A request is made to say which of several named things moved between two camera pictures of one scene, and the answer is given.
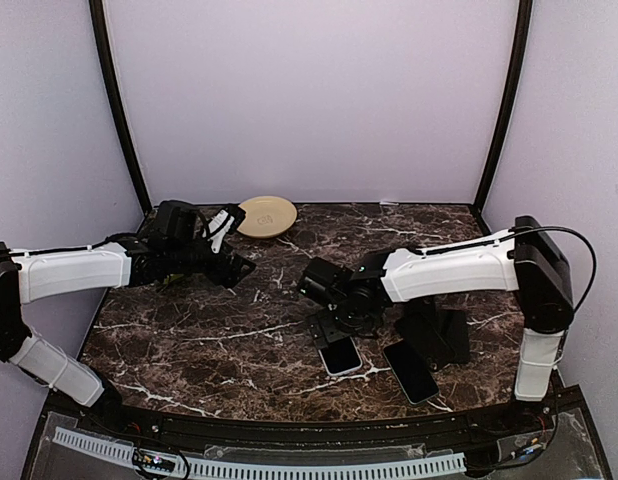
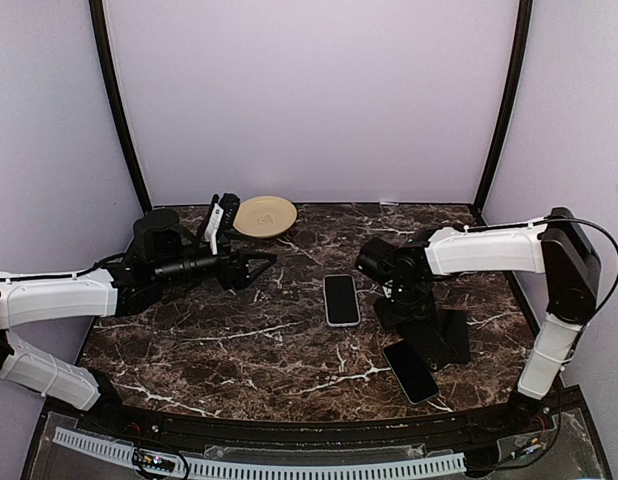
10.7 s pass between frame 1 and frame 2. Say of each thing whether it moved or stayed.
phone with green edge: stayed
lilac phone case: moved
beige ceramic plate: stayed
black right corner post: stayed
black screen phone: moved
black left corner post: stayed
